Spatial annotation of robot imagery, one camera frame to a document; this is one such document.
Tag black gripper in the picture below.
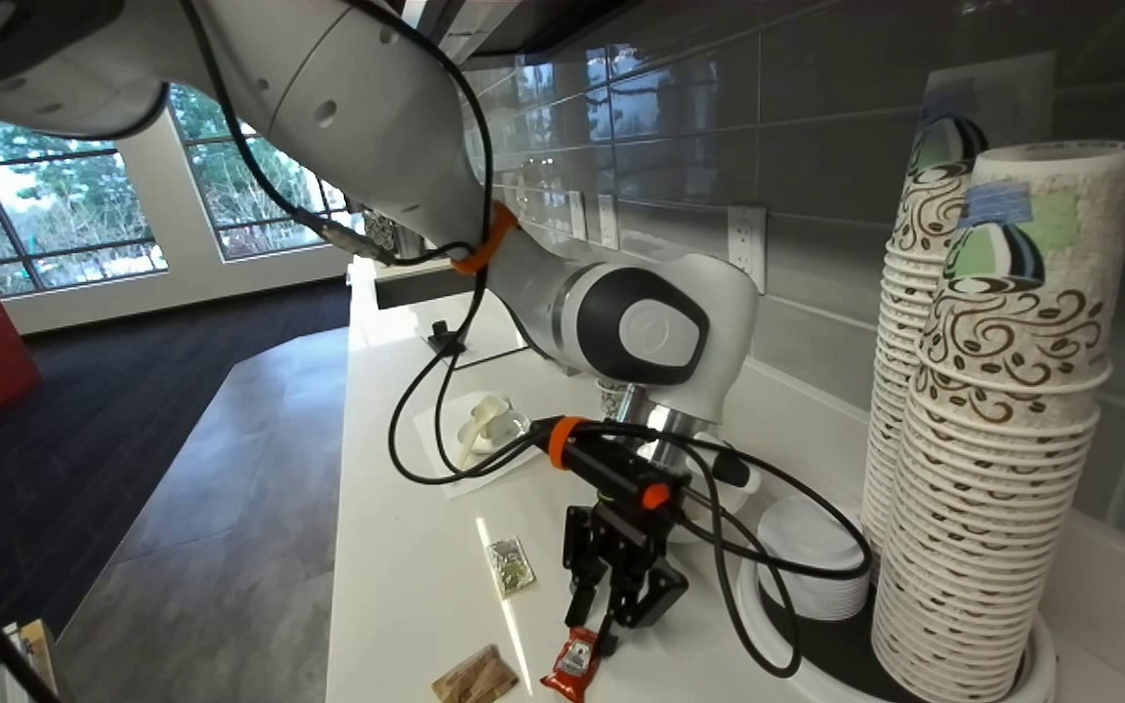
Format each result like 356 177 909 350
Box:
561 498 692 635

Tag red ketchup sachet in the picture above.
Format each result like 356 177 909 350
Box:
541 621 604 703

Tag brown sachet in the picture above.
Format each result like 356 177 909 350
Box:
430 641 522 703

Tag white plastic cup stack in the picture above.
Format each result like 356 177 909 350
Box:
755 498 877 626

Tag wide patterned paper cup stack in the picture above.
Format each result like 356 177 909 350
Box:
866 138 1125 703

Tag narrow patterned paper cup stack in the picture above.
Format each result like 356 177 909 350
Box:
856 113 992 552

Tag arched window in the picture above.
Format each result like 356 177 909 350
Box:
170 82 371 265

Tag stacked frames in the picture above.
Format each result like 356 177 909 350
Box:
0 615 67 703

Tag large rectangular window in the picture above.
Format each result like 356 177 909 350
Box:
0 109 172 295

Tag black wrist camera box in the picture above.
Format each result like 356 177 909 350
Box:
548 415 696 518

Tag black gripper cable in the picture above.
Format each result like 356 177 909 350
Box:
637 424 882 682

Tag black camera cable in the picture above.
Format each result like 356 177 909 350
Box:
176 0 554 490

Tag white wall outlet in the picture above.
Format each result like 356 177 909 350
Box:
723 203 769 295

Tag pale wall notice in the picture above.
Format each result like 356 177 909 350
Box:
918 52 1064 149

